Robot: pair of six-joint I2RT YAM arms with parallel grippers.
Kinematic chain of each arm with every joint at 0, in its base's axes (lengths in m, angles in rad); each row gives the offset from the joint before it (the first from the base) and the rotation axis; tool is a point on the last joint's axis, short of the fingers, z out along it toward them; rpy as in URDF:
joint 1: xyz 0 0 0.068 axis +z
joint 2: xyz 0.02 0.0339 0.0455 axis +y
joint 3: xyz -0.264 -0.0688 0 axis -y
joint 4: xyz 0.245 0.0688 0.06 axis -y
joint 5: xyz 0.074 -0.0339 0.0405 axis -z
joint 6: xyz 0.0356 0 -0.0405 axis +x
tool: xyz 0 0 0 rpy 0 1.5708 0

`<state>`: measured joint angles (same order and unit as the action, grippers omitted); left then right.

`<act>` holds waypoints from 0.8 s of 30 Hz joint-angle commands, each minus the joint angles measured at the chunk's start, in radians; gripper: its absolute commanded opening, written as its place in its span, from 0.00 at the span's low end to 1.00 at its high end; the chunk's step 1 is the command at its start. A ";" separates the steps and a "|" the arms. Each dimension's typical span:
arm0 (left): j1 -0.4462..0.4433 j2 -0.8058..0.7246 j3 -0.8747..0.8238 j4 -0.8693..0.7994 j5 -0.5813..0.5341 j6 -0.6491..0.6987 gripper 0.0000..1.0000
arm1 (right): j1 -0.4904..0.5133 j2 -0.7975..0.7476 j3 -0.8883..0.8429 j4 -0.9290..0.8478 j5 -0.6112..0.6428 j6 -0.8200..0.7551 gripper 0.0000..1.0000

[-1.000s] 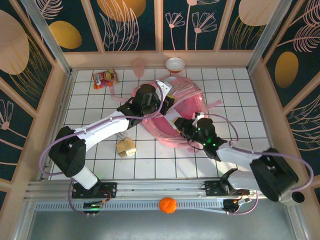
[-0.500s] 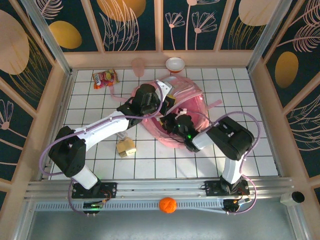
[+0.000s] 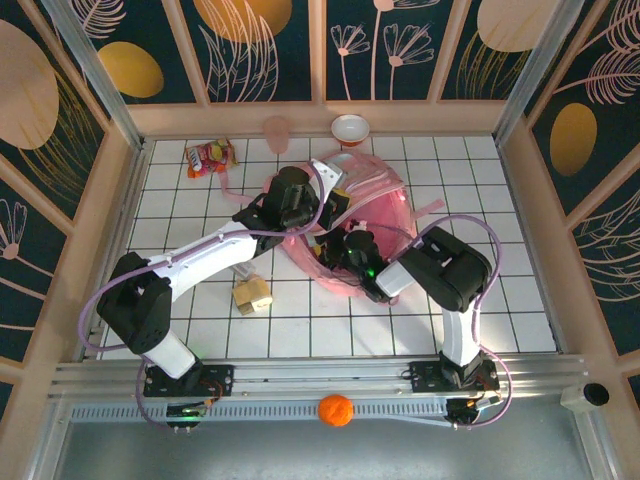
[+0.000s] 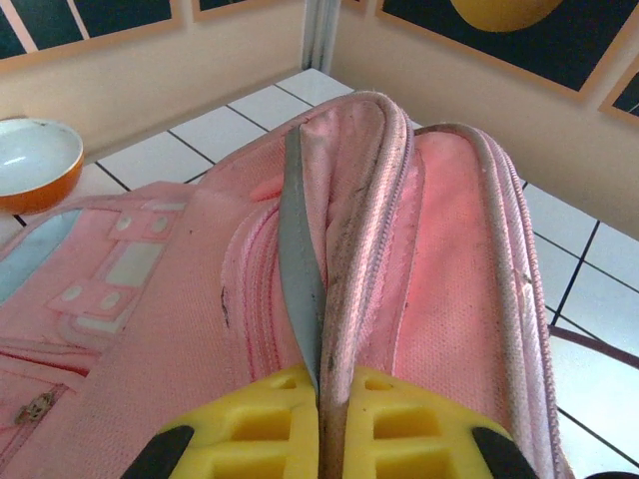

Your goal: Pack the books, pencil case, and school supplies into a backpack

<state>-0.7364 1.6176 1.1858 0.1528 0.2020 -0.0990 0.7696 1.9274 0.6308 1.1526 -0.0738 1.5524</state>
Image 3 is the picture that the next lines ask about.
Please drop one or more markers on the pink backpack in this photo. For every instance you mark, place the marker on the pink backpack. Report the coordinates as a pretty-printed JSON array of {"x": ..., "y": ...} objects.
[{"x": 385, "y": 215}]

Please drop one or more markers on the beige wooden box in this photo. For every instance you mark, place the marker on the beige wooden box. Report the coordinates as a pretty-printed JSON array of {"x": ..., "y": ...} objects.
[{"x": 252, "y": 296}]

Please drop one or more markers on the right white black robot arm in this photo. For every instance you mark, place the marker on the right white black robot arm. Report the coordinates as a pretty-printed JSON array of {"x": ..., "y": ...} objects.
[{"x": 457, "y": 325}]

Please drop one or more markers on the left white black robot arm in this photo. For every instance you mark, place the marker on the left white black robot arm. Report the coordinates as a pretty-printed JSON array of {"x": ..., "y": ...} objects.
[{"x": 210, "y": 255}]

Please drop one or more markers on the pink plastic cup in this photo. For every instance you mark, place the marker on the pink plastic cup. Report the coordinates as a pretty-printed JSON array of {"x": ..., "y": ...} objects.
[{"x": 276, "y": 134}]

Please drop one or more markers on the white orange bowl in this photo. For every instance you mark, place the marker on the white orange bowl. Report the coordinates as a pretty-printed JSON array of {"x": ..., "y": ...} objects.
[{"x": 350, "y": 129}]

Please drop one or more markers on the orange snack bag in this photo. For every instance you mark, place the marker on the orange snack bag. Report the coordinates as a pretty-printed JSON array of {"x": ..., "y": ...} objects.
[{"x": 211, "y": 158}]

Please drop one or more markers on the orange ball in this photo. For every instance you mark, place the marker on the orange ball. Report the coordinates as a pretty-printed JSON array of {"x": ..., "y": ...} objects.
[{"x": 336, "y": 411}]

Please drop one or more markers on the right controller board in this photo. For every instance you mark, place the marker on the right controller board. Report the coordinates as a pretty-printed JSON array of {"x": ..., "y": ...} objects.
[{"x": 462, "y": 407}]

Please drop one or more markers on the controller board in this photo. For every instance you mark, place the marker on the controller board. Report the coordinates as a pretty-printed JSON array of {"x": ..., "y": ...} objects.
[
  {"x": 185, "y": 411},
  {"x": 462, "y": 407}
]

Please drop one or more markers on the left controller board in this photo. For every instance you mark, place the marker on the left controller board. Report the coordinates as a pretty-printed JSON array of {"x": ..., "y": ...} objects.
[{"x": 185, "y": 411}]

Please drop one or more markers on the grey cylinder device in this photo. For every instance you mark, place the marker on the grey cylinder device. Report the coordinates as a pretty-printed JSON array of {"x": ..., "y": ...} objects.
[{"x": 585, "y": 396}]

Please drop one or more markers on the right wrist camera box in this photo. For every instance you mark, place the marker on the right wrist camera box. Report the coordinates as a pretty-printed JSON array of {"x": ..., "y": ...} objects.
[{"x": 360, "y": 227}]

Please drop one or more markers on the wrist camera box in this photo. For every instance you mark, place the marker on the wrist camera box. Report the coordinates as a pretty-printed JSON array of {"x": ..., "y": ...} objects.
[
  {"x": 327, "y": 172},
  {"x": 360, "y": 227}
]

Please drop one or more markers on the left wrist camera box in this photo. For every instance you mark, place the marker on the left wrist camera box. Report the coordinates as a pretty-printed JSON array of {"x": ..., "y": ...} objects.
[{"x": 327, "y": 172}]

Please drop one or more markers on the aluminium rail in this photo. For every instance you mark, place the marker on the aluminium rail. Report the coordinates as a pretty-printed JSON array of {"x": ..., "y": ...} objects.
[{"x": 310, "y": 372}]

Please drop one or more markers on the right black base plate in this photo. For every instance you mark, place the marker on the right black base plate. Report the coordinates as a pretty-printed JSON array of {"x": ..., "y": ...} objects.
[{"x": 425, "y": 377}]

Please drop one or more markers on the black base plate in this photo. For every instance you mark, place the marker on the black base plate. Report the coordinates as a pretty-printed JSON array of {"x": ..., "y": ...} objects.
[
  {"x": 425, "y": 377},
  {"x": 220, "y": 380}
]

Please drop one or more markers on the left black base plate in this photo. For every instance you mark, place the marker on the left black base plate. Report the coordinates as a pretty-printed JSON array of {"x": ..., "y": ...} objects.
[{"x": 220, "y": 380}]

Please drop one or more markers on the aluminium corner post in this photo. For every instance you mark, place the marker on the aluminium corner post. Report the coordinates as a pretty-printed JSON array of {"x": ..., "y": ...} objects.
[
  {"x": 537, "y": 75},
  {"x": 100, "y": 85}
]

